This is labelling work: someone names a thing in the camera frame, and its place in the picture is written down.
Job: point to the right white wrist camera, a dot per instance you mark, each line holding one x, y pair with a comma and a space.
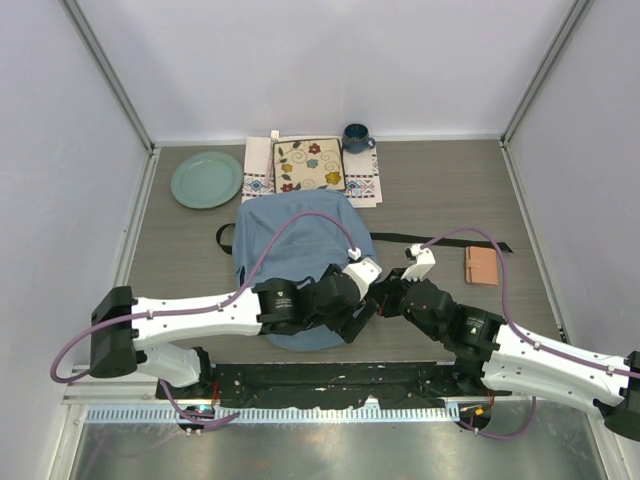
421, 261

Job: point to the green round plate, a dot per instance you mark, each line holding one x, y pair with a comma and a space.
206, 180

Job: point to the white fork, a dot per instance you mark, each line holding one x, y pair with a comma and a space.
269, 176

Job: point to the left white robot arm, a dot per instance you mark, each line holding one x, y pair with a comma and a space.
139, 334

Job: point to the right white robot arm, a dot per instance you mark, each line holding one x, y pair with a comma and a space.
494, 355

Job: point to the dark blue mug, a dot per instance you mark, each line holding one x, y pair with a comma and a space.
356, 139

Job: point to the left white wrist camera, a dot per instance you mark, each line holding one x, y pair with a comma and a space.
363, 271

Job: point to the white patterned placemat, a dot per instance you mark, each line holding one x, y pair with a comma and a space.
363, 185

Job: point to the slotted cable duct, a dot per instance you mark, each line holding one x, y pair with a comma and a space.
371, 412

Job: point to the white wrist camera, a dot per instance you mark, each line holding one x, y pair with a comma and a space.
363, 271
421, 261

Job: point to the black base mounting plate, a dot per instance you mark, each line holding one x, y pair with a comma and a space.
325, 386

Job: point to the blue student backpack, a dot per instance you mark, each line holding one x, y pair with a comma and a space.
296, 237

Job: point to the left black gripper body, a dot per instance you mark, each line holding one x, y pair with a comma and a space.
346, 325

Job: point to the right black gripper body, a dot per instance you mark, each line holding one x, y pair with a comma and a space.
393, 299

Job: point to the square floral plate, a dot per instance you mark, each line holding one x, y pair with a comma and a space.
309, 164

